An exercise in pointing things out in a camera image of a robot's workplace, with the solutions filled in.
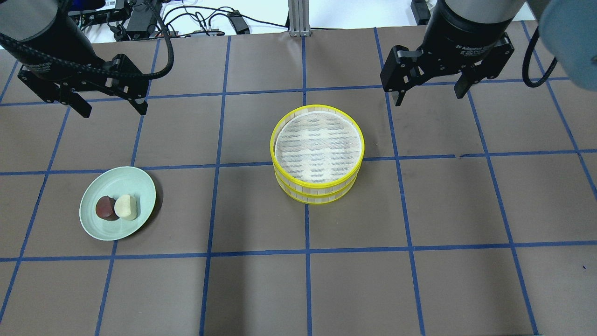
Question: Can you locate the white bun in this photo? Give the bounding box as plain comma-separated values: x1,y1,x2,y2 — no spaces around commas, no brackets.
115,194,137,221

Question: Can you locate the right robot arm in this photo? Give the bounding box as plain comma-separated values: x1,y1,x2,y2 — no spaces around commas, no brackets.
380,0,597,106

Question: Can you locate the brown bun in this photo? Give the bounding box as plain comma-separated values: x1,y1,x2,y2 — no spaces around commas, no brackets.
95,196,119,221

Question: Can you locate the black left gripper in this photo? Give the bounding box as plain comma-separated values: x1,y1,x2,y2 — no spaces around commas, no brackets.
1,5,150,118

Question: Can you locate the black power adapter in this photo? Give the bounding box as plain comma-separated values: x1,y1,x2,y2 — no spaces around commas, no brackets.
227,12,251,35

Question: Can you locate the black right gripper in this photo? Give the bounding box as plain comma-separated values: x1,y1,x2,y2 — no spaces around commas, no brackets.
380,0,515,106

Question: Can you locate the light green plate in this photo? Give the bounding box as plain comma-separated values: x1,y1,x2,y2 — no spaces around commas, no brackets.
79,166,157,241

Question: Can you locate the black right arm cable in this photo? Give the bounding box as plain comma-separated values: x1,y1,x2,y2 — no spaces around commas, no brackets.
522,26,558,88

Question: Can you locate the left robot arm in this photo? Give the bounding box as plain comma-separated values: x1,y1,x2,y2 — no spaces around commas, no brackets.
0,0,149,118

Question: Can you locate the aluminium frame post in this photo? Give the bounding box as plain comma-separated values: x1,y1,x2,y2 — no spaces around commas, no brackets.
288,0,312,37

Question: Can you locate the yellow steamer layer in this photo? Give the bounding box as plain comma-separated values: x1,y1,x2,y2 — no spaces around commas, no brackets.
274,168,360,205
270,104,365,189

